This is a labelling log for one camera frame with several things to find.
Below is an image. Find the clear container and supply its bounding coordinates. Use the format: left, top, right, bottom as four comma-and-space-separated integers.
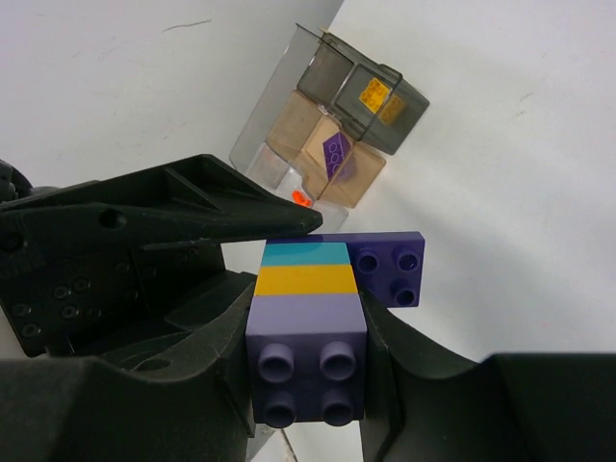
229, 141, 348, 233

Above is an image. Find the small orange lego piece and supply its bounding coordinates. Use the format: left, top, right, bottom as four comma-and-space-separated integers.
292, 190, 313, 208

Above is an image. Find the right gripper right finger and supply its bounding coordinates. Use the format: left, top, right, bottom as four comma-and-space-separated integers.
360, 292, 615, 461

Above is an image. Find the dark purple lego plate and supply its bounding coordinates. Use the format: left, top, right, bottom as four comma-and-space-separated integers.
322, 132, 356, 181

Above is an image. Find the dark purple base plate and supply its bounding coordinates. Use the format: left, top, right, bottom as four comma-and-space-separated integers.
262, 231, 425, 308

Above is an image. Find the yellow lego brick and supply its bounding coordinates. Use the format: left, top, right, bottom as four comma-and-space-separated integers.
359, 78, 406, 125

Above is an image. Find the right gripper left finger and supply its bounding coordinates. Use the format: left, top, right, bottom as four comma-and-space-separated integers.
1, 287, 255, 461

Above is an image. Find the lavender lego stack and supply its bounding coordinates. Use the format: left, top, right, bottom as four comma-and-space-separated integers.
245, 242, 368, 428

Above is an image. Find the grey smoked container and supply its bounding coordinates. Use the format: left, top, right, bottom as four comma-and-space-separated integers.
296, 25, 430, 155

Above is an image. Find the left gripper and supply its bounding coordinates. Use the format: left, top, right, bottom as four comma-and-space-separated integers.
1, 155, 322, 357

